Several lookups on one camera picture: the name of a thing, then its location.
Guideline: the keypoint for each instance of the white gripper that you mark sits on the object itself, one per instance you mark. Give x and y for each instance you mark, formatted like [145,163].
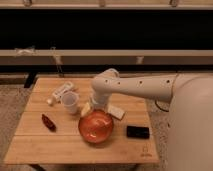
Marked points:
[99,102]

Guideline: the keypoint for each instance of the orange ceramic bowl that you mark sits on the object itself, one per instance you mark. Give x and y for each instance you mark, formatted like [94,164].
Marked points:
[96,127]

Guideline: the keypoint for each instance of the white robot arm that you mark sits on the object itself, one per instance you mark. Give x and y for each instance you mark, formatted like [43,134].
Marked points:
[190,96]

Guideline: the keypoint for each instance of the yellow wedge piece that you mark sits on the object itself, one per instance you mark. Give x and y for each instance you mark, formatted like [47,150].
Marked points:
[86,109]

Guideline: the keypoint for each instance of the white rectangular block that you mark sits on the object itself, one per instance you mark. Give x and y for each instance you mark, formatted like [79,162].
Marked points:
[116,112]

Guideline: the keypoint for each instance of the translucent plastic cup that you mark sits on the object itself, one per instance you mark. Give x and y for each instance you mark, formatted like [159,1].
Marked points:
[70,101]

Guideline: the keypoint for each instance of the black rectangular device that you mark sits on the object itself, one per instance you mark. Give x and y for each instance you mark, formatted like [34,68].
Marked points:
[138,132]

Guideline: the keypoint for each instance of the wooden table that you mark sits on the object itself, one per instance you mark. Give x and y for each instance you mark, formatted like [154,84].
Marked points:
[34,143]

